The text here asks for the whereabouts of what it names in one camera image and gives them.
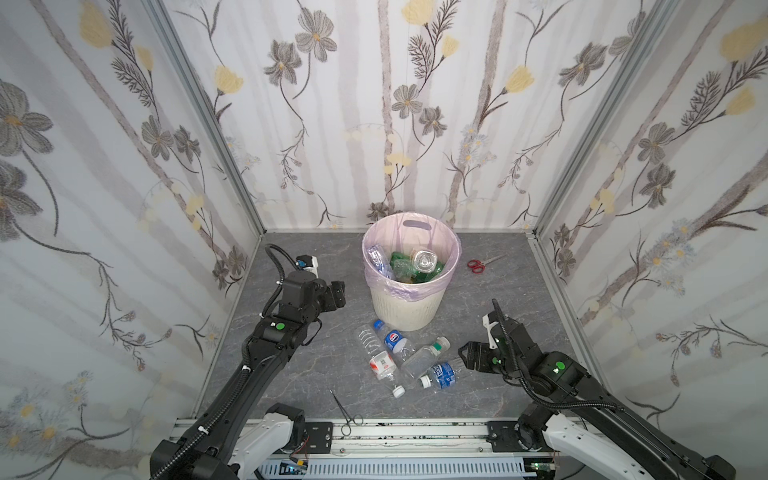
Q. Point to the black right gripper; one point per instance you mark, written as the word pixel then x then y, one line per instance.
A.
pixel 475 354

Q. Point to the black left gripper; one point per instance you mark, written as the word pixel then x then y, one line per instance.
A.
pixel 330 294

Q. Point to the red white label bottle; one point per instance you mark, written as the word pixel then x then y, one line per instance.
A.
pixel 380 261

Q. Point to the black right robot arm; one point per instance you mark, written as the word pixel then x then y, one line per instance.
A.
pixel 572 413

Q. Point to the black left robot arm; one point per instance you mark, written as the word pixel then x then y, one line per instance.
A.
pixel 216 446

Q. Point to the pink bin liner bag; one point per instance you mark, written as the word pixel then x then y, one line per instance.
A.
pixel 404 232

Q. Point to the cream plastic waste bin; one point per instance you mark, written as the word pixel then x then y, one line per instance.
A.
pixel 409 316

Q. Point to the blue label bottle white cap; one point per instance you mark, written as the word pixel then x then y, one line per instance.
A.
pixel 443 375

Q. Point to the clear bottle green cap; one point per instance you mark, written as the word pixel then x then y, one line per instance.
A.
pixel 427 356

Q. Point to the Pepsi label bottle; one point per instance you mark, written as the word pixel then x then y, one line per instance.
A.
pixel 400 346

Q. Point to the clear ribbed water bottle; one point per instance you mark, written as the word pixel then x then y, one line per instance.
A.
pixel 381 362

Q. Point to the metal forceps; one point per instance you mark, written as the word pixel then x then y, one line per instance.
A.
pixel 349 420

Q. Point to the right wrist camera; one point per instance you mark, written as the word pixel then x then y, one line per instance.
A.
pixel 489 325

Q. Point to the red handled scissors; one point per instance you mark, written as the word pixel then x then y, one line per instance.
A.
pixel 479 266

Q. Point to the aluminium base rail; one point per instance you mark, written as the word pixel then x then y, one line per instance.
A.
pixel 414 449

